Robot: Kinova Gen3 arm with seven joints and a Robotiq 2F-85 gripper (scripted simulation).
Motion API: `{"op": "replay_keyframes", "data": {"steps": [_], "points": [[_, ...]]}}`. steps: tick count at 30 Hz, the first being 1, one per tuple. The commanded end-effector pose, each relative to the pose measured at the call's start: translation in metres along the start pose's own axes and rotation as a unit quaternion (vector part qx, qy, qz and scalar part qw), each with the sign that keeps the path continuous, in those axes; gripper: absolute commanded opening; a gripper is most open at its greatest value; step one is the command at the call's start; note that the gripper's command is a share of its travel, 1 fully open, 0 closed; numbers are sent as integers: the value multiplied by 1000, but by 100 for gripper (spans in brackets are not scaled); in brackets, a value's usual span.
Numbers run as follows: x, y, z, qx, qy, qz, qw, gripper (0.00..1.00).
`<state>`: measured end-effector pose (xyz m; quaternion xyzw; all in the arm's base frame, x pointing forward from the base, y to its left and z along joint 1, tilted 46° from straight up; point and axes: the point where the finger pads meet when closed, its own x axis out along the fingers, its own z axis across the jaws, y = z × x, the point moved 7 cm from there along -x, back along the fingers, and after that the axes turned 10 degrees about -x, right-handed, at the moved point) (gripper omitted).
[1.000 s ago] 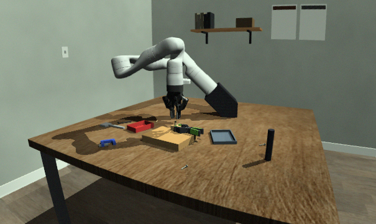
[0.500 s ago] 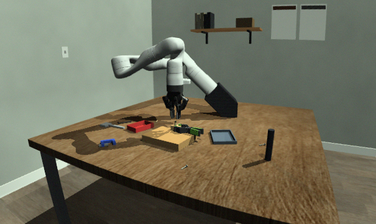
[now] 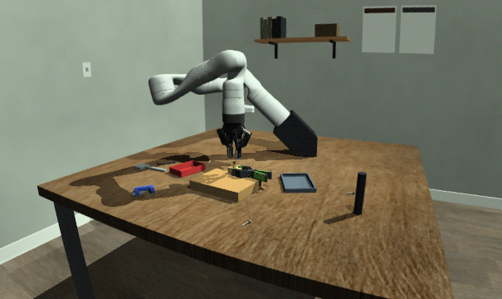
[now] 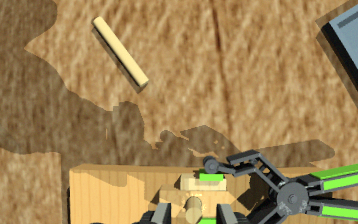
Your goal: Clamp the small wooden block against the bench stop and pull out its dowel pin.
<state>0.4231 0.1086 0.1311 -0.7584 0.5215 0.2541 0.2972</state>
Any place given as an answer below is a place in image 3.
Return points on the red open tray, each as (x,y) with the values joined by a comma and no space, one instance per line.
(185,169)

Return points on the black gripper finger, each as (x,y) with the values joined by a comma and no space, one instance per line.
(239,142)
(226,140)

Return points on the black cylinder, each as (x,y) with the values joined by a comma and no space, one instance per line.
(359,196)

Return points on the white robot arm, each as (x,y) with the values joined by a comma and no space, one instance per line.
(204,79)

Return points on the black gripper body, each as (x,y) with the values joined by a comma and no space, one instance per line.
(234,122)

